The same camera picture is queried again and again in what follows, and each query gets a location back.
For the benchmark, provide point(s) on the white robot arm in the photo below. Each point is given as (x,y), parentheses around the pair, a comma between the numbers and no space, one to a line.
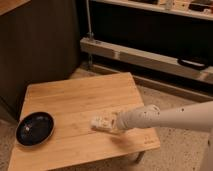
(198,117)

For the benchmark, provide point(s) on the black ceramic bowl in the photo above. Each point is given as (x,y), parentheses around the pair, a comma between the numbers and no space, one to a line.
(34,129)

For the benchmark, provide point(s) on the wooden table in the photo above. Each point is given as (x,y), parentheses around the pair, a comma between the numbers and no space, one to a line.
(73,103)

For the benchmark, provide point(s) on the metal vertical pole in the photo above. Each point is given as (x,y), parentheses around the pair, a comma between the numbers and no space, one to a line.
(90,32)

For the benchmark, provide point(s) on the black object on beam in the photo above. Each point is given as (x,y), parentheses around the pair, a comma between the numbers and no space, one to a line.
(192,65)

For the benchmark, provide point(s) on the upper wooden shelf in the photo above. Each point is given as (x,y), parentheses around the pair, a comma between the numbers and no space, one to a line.
(156,8)

